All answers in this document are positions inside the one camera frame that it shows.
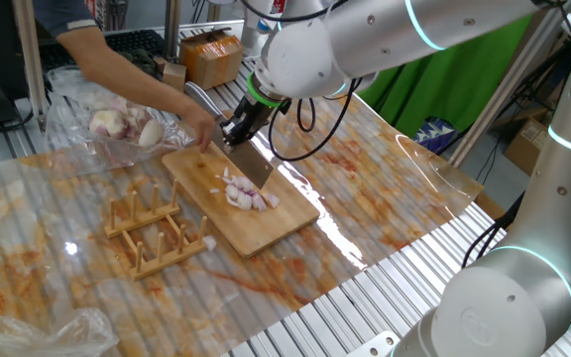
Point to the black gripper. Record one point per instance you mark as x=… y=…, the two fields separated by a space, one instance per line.
x=258 y=115

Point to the steel cleaver knife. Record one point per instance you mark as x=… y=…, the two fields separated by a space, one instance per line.
x=253 y=166

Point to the red onion wedge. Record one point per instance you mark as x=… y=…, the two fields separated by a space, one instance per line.
x=243 y=198

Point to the person's bare forearm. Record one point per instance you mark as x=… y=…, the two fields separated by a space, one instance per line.
x=117 y=74

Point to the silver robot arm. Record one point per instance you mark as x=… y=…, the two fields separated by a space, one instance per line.
x=513 y=307

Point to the clear bag of onions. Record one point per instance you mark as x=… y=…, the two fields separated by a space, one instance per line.
x=67 y=84

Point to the person's bare hand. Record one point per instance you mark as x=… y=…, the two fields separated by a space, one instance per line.
x=198 y=124

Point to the white onion sliver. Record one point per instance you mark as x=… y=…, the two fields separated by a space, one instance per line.
x=225 y=172

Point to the chopped onion piece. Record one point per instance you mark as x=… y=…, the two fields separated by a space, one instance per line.
x=214 y=190
x=271 y=200
x=209 y=242

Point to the taped cardboard box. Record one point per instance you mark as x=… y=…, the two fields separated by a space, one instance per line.
x=211 y=59

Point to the wooden cube block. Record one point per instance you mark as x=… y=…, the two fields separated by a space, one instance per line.
x=174 y=77

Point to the white onion half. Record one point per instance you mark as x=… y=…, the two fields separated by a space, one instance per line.
x=150 y=134

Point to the bamboo cutting board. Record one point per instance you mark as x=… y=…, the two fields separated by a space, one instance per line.
x=285 y=223

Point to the pink peeled onion piece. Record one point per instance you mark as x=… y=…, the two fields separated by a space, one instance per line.
x=139 y=119
x=119 y=106

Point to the small wooden block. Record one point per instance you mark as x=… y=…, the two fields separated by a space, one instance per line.
x=160 y=64

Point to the white plastic stand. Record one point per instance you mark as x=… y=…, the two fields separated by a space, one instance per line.
x=253 y=20

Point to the dark green cloth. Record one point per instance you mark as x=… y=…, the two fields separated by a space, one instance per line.
x=144 y=59

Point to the large peeled onion chunk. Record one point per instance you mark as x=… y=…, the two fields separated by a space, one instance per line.
x=109 y=124

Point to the black keyboard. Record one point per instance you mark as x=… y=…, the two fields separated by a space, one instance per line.
x=139 y=40

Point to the wooden peg dish rack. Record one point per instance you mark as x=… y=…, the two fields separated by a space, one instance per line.
x=166 y=263

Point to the clear plastic table sheet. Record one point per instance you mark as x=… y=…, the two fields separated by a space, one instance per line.
x=389 y=173

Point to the blue white patterned bag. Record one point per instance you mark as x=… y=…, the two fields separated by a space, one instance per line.
x=434 y=135

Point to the green backdrop cloth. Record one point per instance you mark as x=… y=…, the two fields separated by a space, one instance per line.
x=444 y=84

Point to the grey blue shirt sleeve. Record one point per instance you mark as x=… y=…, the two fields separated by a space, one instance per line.
x=62 y=15

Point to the crumpled clear plastic bag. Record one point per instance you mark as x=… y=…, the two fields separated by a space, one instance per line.
x=42 y=337

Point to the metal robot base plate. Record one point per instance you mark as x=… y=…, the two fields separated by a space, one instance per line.
x=372 y=347

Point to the slanted aluminium frame post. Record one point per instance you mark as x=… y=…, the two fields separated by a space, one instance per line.
x=503 y=94

